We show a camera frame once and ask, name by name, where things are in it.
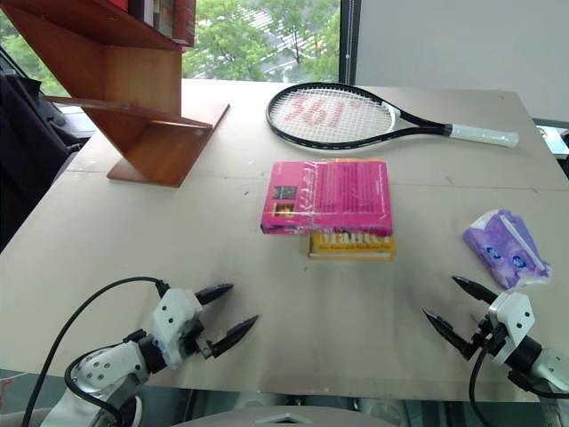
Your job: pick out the yellow paperback book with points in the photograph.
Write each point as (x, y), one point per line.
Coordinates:
(351, 247)

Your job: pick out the black and white tennis racket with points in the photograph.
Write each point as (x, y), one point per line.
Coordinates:
(329, 115)

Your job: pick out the purple tissue pack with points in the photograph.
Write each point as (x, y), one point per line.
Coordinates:
(507, 249)

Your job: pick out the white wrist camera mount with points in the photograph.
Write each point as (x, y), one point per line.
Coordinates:
(513, 320)
(175, 320)

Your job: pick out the pink paperback book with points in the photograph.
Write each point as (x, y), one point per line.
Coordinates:
(329, 195)

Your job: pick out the brown wooden bookshelf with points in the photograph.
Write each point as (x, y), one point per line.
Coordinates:
(142, 66)

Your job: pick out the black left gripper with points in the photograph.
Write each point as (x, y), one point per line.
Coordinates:
(195, 340)

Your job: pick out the maroon shelved book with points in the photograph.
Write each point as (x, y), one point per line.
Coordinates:
(185, 20)

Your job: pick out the black window frame post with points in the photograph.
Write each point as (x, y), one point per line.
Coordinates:
(349, 40)

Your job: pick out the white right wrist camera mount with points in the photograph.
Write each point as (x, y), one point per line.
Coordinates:
(513, 320)

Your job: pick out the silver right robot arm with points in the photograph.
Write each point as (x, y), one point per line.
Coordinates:
(549, 369)

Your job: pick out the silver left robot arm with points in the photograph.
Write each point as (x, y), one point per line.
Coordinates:
(106, 369)

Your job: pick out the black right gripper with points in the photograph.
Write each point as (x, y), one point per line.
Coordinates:
(486, 340)

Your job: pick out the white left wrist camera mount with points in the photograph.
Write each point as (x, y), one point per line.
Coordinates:
(175, 320)

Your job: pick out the red shelved book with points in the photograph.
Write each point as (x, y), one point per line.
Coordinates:
(119, 3)

